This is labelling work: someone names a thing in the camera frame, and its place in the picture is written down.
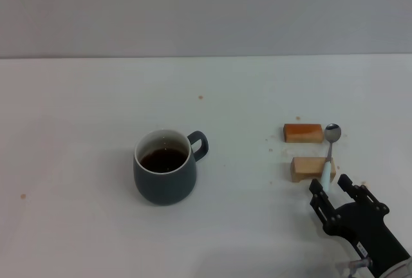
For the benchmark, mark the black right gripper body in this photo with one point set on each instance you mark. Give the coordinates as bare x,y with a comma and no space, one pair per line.
363,226

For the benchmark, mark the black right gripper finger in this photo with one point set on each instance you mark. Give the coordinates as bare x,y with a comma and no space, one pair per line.
362,194
323,207

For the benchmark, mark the dark grey ceramic coffee cup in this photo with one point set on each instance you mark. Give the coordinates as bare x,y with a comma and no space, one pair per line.
164,188

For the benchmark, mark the light wooden notched block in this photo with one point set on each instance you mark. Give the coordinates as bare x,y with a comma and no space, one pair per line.
309,167

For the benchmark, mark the stained orange wooden block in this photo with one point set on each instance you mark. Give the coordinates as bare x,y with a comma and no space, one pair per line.
302,133

